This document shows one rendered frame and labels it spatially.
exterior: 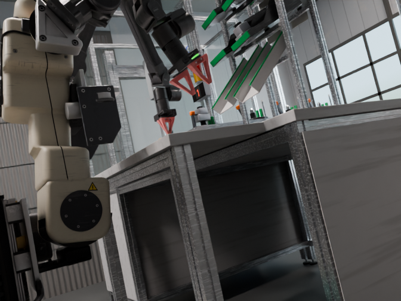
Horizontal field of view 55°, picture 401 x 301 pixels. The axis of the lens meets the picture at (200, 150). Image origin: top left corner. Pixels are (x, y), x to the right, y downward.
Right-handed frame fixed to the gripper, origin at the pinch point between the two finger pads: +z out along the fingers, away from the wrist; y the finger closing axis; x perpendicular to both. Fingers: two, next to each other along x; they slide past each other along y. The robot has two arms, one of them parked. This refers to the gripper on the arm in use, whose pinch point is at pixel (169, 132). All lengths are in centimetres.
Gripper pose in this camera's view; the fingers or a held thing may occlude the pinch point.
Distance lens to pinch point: 164.9
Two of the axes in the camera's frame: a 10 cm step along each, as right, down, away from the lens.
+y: -5.0, 2.0, 8.4
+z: 2.2, 9.7, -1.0
